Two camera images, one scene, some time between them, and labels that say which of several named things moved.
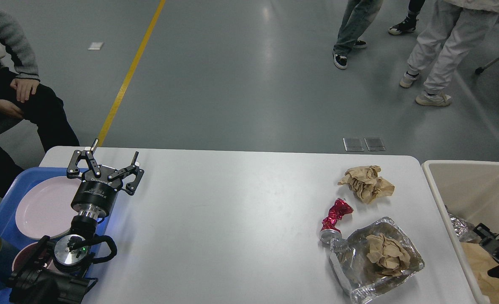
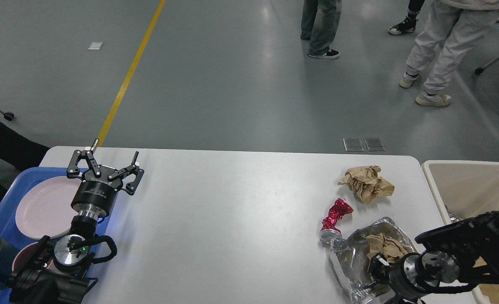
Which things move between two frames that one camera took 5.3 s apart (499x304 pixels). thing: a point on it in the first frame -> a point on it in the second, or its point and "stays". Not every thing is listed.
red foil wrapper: (329, 229) stays
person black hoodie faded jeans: (358, 16) -> (320, 23)
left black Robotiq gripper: (97, 190) stays
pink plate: (43, 210) stays
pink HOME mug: (23, 253) stays
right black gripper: (494, 242) -> (404, 276)
